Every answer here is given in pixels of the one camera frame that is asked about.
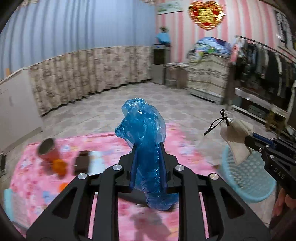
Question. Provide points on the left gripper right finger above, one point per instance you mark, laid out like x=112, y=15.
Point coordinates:
x=162, y=166

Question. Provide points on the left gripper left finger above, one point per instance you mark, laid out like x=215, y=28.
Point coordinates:
x=133, y=168

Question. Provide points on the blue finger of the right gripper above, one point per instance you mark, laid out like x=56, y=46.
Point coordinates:
x=263, y=140

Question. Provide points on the beige cloth pouch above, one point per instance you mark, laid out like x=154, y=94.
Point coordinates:
x=234, y=132

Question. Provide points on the blue plastic bag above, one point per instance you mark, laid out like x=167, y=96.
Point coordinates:
x=144, y=126

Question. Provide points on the person right hand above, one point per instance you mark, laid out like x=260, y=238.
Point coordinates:
x=283, y=199

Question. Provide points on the teal plastic laundry basket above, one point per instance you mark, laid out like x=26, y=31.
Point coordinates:
x=248, y=179

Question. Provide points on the white blue wipes pack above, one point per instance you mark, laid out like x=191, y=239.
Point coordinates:
x=97, y=164

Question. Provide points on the clothes rack with clothes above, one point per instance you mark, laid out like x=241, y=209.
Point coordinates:
x=264, y=85

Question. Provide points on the dark brown ashtray tin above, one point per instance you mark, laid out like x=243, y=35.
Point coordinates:
x=81, y=163

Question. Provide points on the orange fruit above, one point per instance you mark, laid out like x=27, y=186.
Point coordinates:
x=59, y=167

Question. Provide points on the patterned covered chest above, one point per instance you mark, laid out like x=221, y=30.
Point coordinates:
x=207, y=77

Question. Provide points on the small metal side table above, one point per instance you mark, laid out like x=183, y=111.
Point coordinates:
x=176, y=75

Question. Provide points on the pink metal cup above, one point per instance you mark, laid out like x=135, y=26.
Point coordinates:
x=48, y=150

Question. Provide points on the pink floral tablecloth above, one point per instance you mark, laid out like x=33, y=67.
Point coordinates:
x=32, y=188

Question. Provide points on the pile of bedding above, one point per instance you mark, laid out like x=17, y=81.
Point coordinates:
x=212, y=45

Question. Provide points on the grey water dispenser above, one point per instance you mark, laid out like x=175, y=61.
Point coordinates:
x=161, y=55

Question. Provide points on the blue covered bottle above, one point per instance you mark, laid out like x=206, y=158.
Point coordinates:
x=163, y=38

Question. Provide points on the white cabinet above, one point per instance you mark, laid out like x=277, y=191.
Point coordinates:
x=20, y=118

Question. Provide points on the blue floral curtain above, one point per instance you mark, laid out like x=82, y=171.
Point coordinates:
x=73, y=49

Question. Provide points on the red gold heart decoration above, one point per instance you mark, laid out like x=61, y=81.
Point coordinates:
x=207, y=15

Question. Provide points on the landscape wall picture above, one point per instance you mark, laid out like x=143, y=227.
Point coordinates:
x=167, y=7

